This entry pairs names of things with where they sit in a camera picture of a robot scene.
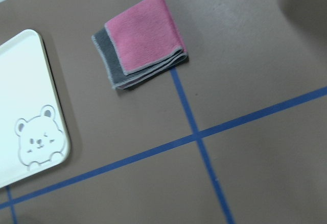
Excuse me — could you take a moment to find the cream bear tray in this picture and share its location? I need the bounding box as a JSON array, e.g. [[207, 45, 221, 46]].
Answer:
[[1, 29, 71, 187]]

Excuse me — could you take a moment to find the pink and grey cloth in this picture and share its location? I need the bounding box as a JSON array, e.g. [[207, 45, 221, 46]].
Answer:
[[92, 0, 188, 89]]

